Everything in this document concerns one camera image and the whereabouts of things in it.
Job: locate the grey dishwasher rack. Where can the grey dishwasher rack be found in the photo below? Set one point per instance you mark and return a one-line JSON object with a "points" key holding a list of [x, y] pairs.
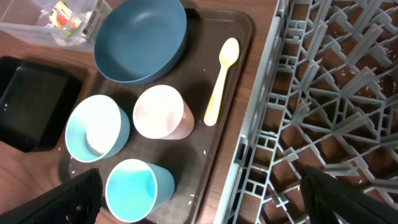
{"points": [[325, 95]]}

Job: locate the pink plastic cup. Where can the pink plastic cup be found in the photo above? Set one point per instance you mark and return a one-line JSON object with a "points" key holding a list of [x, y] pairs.
{"points": [[161, 113]]}

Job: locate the black rectangular tray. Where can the black rectangular tray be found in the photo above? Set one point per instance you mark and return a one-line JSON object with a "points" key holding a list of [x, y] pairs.
{"points": [[36, 102]]}

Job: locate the light blue bowl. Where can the light blue bowl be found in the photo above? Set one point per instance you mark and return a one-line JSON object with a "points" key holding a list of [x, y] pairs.
{"points": [[97, 129]]}

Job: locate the dark brown serving tray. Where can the dark brown serving tray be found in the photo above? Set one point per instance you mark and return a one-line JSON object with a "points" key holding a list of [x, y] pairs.
{"points": [[189, 159]]}

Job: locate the yellow plastic spoon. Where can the yellow plastic spoon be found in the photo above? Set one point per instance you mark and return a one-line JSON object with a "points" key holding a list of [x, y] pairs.
{"points": [[229, 54]]}

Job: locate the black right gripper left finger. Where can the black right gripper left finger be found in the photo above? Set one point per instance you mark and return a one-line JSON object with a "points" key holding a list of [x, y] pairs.
{"points": [[78, 200]]}

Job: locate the dark blue plate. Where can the dark blue plate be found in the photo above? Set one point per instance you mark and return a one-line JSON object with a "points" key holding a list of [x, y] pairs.
{"points": [[141, 40]]}

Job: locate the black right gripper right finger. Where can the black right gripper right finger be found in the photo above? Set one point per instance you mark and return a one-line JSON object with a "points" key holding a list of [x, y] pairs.
{"points": [[326, 198]]}

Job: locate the clear plastic bin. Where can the clear plastic bin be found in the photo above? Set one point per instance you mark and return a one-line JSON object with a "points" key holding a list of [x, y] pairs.
{"points": [[27, 20]]}

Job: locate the green yellow snack wrapper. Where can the green yellow snack wrapper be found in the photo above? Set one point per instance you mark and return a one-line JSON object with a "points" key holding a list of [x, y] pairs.
{"points": [[61, 17]]}

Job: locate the blue plastic cup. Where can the blue plastic cup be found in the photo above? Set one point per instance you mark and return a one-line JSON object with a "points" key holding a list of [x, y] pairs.
{"points": [[136, 188]]}

